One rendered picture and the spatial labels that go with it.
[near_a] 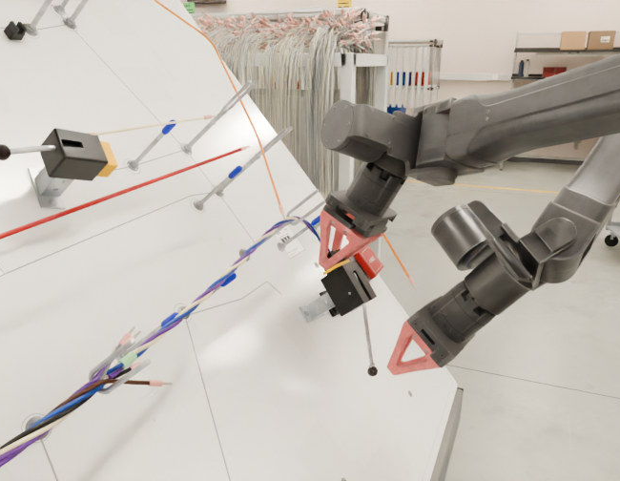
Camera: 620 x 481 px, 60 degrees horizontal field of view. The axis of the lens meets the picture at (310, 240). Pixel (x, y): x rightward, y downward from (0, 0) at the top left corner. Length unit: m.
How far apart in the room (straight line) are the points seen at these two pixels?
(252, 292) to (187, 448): 0.23
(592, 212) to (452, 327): 0.20
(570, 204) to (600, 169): 0.06
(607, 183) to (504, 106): 0.21
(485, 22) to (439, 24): 0.67
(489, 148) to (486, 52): 8.19
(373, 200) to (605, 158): 0.27
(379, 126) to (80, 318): 0.35
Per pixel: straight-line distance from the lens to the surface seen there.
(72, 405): 0.38
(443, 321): 0.65
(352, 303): 0.69
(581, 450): 2.45
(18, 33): 0.72
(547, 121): 0.49
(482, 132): 0.54
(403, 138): 0.62
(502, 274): 0.62
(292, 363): 0.68
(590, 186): 0.69
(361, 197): 0.66
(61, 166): 0.53
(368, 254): 0.90
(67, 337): 0.51
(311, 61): 1.32
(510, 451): 2.34
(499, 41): 8.73
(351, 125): 0.59
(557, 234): 0.63
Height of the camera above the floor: 1.42
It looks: 18 degrees down
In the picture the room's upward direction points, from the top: straight up
